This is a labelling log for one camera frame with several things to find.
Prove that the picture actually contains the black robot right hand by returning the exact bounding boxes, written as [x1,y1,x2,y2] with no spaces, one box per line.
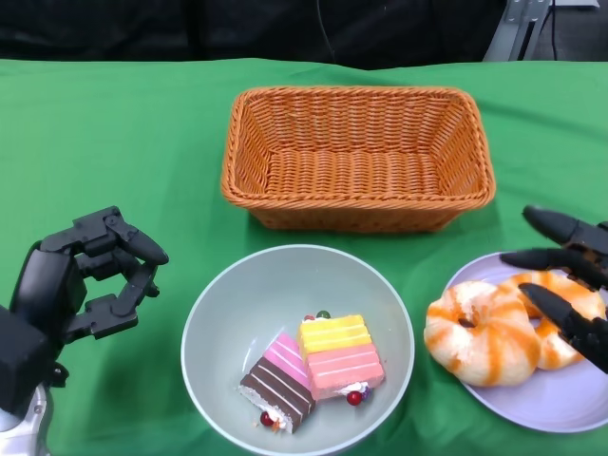
[501,204,608,374]

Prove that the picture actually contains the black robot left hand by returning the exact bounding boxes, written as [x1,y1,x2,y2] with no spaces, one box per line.
[9,205,170,355]

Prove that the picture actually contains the oblong orange striped bread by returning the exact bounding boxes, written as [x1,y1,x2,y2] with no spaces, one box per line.
[503,271,607,371]

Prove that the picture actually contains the ring-shaped orange striped bread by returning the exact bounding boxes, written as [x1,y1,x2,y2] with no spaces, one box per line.
[424,280,542,387]

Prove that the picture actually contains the grey round bowl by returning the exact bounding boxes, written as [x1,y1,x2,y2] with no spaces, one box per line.
[180,244,415,456]

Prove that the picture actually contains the lavender round plate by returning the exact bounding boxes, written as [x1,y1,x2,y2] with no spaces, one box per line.
[444,251,608,433]

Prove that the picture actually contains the yellow cake slice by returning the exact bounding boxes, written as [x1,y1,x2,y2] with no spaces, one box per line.
[297,313,372,356]

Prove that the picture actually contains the pink and brown cake slice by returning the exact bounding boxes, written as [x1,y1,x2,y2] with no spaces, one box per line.
[238,332,317,436]

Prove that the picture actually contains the orange wicker basket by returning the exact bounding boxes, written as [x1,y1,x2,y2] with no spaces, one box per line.
[220,85,498,234]

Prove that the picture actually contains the green tablecloth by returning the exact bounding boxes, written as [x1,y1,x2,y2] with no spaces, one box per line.
[0,56,608,456]

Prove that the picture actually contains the grey metal stand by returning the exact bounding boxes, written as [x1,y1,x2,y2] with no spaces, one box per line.
[484,0,552,62]

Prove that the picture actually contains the black hanging cable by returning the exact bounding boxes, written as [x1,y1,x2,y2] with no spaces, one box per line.
[315,0,338,63]
[550,0,561,61]

